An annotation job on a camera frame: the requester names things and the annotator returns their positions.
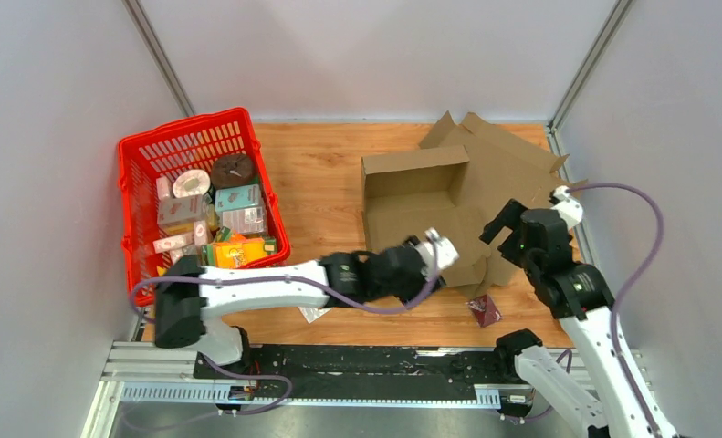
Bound orange snack box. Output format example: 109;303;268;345
209;237;277;269

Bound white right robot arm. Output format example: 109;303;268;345
480;200;678;437

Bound aluminium front rail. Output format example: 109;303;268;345
94;341;655;407

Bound clear plastic bag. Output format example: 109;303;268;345
298;307;330;324

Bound red plastic basket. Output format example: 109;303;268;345
118;107;291;307

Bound brown round cake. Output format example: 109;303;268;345
210;153;257;189

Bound pink white carton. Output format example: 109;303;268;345
156;195;208;235

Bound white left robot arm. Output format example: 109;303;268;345
152;234;459;379

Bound brown cardboard box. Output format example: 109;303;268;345
361;145;488;287

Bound dark red packet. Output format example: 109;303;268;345
466;294;503;328

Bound pink white tape roll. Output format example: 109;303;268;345
173;169;211;198

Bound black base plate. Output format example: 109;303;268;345
192;344;555;401

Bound teal snack box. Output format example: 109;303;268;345
215;184;265;214

